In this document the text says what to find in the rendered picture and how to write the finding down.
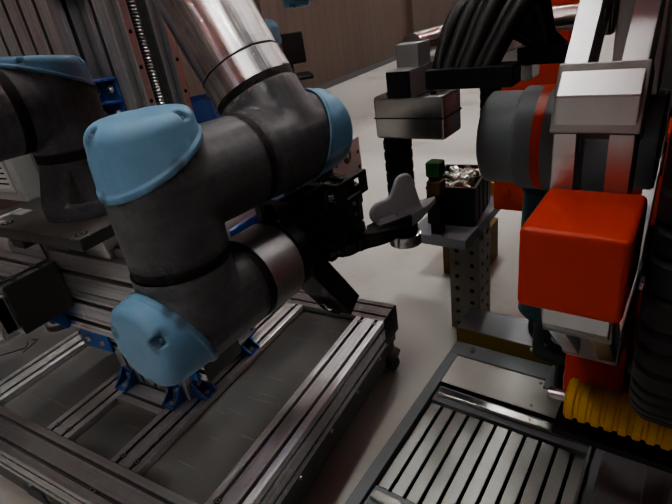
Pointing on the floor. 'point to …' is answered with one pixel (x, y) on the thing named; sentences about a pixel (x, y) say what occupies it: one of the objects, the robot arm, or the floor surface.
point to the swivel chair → (295, 52)
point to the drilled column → (470, 277)
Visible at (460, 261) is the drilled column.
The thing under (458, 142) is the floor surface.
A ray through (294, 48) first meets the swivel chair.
